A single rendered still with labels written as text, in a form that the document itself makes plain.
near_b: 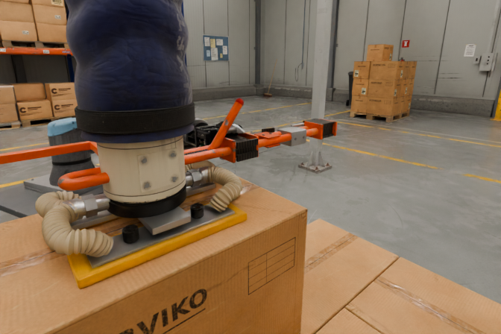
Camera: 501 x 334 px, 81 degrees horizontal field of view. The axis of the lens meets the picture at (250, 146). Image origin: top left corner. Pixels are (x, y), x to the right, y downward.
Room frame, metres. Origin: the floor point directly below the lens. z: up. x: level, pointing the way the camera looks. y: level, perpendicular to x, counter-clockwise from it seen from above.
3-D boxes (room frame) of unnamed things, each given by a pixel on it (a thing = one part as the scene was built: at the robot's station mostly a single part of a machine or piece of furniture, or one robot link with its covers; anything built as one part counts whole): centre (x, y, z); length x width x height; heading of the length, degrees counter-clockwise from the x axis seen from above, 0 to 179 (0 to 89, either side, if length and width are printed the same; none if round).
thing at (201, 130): (0.87, 0.13, 1.08); 0.12 x 0.09 x 0.08; 40
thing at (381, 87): (7.40, -3.27, 0.87); 1.21 x 1.02 x 1.74; 134
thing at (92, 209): (0.60, 0.23, 1.01); 0.34 x 0.25 x 0.06; 130
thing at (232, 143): (0.76, 0.04, 1.08); 0.10 x 0.08 x 0.06; 40
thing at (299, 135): (0.90, -0.13, 1.07); 0.07 x 0.07 x 0.04; 40
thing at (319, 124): (0.98, -0.24, 1.08); 0.08 x 0.07 x 0.05; 130
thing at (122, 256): (0.53, 0.17, 0.97); 0.34 x 0.10 x 0.05; 130
